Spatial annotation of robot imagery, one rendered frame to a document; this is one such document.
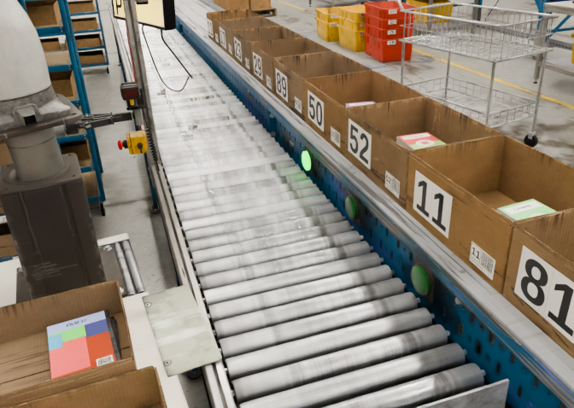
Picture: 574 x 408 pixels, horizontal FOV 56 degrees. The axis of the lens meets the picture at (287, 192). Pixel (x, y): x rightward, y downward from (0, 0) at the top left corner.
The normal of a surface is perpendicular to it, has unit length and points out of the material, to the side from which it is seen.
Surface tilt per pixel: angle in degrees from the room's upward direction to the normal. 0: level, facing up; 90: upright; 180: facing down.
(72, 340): 0
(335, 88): 89
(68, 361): 0
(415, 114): 90
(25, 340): 0
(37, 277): 90
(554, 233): 89
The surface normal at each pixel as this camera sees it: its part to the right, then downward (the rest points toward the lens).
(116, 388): 0.36, 0.40
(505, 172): -0.95, 0.17
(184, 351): -0.04, -0.89
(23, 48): 0.84, 0.16
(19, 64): 0.69, 0.29
